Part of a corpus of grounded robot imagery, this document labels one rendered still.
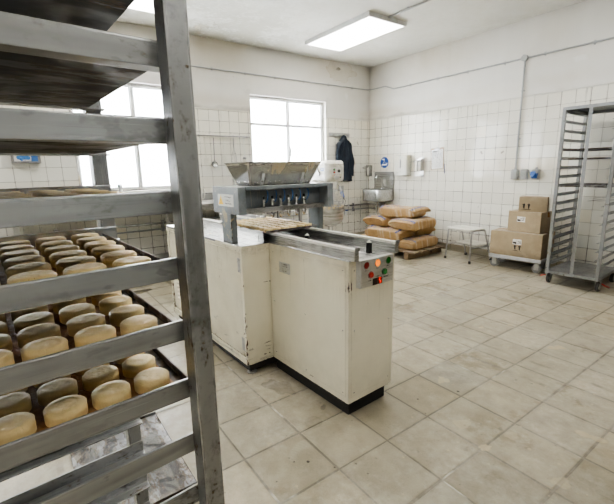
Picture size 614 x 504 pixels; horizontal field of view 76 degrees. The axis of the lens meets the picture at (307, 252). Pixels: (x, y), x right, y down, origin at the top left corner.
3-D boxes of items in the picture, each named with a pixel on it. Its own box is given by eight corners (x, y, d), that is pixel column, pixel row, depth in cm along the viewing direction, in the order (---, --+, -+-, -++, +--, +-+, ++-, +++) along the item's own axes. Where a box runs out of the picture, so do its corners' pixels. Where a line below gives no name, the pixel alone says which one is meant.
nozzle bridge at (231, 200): (215, 239, 251) (211, 186, 243) (304, 227, 294) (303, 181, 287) (240, 246, 225) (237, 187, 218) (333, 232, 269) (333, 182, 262)
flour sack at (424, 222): (411, 232, 539) (411, 220, 536) (386, 229, 570) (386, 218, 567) (439, 226, 585) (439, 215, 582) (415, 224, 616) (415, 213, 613)
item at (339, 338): (272, 368, 255) (267, 233, 236) (313, 352, 276) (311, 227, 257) (348, 420, 201) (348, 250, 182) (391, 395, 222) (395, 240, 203)
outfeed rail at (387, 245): (219, 219, 353) (219, 212, 352) (222, 219, 355) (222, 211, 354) (395, 253, 199) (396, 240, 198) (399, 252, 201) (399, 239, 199)
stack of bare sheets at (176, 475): (69, 448, 184) (68, 443, 184) (155, 416, 207) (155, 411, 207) (88, 543, 137) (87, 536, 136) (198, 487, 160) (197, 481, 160)
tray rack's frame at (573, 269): (564, 269, 465) (583, 112, 428) (617, 278, 425) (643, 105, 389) (542, 279, 426) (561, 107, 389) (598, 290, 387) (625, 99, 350)
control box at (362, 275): (355, 287, 190) (355, 260, 187) (387, 278, 204) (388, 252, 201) (360, 289, 187) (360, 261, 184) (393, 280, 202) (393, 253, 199)
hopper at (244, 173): (225, 185, 247) (223, 163, 244) (295, 182, 281) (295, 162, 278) (248, 186, 225) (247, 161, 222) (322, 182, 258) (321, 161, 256)
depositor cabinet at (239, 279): (175, 320, 341) (165, 225, 324) (246, 302, 384) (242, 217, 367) (248, 378, 243) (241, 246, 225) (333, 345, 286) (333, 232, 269)
